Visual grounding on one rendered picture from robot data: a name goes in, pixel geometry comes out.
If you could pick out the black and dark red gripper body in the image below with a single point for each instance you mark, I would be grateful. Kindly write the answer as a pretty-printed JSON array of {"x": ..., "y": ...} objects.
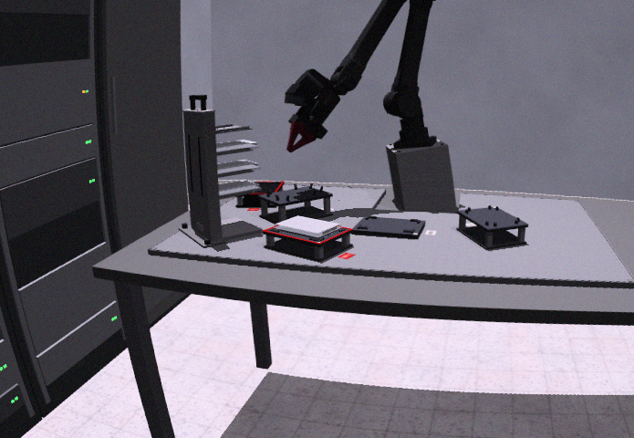
[{"x": 314, "y": 125}]

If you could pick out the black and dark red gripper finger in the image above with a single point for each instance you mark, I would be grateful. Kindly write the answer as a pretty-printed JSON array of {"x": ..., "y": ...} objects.
[
  {"x": 300, "y": 127},
  {"x": 293, "y": 124}
]

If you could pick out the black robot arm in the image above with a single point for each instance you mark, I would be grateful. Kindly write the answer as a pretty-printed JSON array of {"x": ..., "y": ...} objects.
[{"x": 403, "y": 100}]

